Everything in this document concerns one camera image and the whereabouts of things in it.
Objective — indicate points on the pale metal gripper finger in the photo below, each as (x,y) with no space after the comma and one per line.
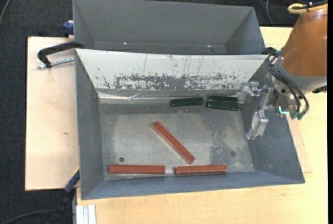
(257,125)
(248,91)

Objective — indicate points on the dark green flat block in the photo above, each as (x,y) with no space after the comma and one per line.
(223,99)
(223,106)
(186,102)

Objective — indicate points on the red-brown flat block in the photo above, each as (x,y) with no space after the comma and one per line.
(200,169)
(173,142)
(136,169)

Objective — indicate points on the grey metal bin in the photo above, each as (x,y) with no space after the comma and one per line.
(161,137)

